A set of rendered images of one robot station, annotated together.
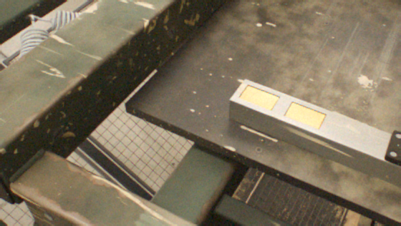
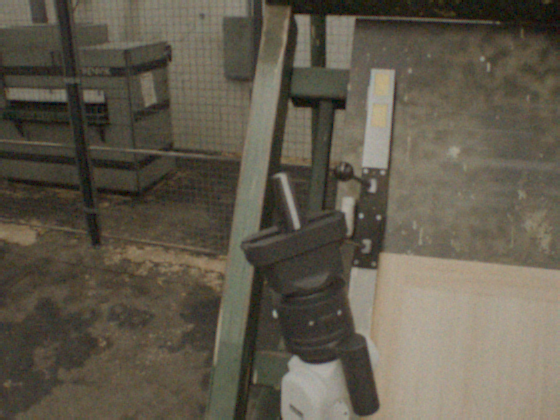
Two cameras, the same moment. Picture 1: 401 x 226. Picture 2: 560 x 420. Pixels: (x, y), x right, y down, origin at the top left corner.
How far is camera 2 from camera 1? 0.78 m
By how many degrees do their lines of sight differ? 55
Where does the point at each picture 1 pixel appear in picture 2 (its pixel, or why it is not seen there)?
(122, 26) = not seen: outside the picture
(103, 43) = not seen: outside the picture
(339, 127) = (377, 137)
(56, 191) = (271, 24)
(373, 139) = (376, 159)
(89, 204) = (270, 41)
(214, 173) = (339, 89)
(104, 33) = not seen: outside the picture
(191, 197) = (318, 84)
